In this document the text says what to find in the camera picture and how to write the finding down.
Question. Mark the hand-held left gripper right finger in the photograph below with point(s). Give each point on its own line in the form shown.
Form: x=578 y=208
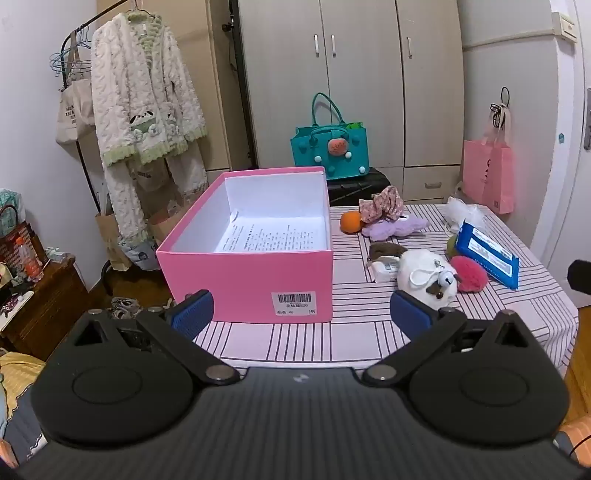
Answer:
x=408 y=314

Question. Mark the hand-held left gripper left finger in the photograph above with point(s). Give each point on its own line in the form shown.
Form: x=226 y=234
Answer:
x=191 y=314

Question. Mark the white panda plush toy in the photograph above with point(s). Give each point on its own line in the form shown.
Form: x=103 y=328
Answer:
x=420 y=270

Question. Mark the white tissue pack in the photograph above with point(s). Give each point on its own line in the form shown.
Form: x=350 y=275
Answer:
x=383 y=273

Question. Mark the pink cardboard box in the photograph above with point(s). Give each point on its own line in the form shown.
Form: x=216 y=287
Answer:
x=240 y=277

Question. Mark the dark brown soft item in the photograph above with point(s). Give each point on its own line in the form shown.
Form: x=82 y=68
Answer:
x=385 y=250

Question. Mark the red fluffy ball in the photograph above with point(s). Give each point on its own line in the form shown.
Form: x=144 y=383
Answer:
x=470 y=274

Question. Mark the green makeup sponge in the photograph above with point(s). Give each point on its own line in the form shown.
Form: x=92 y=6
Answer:
x=451 y=244

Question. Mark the purple plush toy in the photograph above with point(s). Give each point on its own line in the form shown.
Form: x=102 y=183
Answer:
x=395 y=229

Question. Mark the blue wet wipes packet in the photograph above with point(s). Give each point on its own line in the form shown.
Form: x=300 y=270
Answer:
x=485 y=251

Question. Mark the orange ball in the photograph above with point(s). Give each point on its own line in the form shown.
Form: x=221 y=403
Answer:
x=351 y=222

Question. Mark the floral fabric scrunchie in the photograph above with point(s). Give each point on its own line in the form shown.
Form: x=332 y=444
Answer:
x=383 y=203

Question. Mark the striped tablecloth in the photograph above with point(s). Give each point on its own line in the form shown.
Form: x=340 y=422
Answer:
x=360 y=332

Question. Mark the pair of shoes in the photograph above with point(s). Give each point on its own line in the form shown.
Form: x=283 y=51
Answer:
x=122 y=307

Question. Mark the white printed plastic bag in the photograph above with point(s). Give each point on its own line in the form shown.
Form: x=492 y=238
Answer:
x=143 y=256

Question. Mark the black clothes rack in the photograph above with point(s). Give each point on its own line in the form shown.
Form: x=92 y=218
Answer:
x=107 y=277

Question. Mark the brown paper bag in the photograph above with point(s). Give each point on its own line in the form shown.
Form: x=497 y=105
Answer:
x=108 y=240
x=166 y=224

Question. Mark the black suitcase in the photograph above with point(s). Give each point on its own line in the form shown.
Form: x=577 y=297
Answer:
x=355 y=187

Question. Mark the pink shopping bag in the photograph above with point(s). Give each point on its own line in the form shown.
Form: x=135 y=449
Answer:
x=489 y=170

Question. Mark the wooden nightstand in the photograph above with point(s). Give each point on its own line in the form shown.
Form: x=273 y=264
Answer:
x=51 y=304

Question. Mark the orange drink bottle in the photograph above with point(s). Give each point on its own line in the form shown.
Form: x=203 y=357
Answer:
x=30 y=261

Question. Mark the teal felt handbag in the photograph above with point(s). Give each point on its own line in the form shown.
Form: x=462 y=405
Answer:
x=328 y=147

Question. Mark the yellow bedding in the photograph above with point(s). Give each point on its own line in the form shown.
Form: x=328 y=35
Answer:
x=11 y=374

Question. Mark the woven basket bag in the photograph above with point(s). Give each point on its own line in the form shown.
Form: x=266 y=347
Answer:
x=11 y=249

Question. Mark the green patterned package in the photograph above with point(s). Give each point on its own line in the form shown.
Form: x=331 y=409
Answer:
x=7 y=207

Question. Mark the printed canvas tote bag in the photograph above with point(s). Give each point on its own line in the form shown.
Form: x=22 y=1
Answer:
x=74 y=115

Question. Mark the white green fluffy pajama top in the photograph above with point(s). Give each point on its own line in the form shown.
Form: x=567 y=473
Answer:
x=134 y=83

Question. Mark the beige three-door wardrobe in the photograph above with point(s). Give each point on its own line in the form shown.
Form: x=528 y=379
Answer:
x=369 y=69

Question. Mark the wall light switch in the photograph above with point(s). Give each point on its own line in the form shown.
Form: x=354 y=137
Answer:
x=565 y=27

